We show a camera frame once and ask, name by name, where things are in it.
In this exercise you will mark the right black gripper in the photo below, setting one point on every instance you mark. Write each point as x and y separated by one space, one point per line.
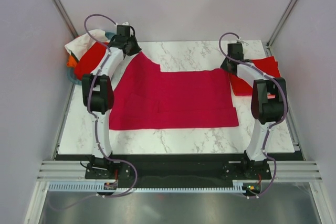
223 65

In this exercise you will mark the folded red t shirt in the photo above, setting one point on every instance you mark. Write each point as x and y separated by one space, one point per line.
268 65

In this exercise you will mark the orange garment in basket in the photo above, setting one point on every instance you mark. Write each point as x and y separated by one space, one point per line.
72 61

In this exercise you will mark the magenta t shirt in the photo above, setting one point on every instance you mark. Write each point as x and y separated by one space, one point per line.
147 98

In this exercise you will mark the red t shirt in basket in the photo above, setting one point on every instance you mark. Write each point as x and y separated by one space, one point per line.
90 60

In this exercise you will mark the teal laundry basket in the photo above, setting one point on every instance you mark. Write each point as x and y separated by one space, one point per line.
71 76

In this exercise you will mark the white slotted cable duct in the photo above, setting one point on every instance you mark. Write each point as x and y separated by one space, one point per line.
104 187

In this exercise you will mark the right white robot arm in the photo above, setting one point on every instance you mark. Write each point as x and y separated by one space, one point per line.
268 106

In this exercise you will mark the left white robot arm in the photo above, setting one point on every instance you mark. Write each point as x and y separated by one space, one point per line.
98 98

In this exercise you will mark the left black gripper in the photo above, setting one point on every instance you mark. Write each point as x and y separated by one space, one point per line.
137 49

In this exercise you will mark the white t shirt in basket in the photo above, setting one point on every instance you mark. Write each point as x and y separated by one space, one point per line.
79 46

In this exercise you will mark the folded orange t shirt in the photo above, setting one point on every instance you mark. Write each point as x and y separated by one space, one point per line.
271 96

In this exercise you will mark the left aluminium frame post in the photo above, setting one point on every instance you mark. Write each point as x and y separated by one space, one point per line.
65 17

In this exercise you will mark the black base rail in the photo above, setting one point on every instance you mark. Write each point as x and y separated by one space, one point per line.
180 170

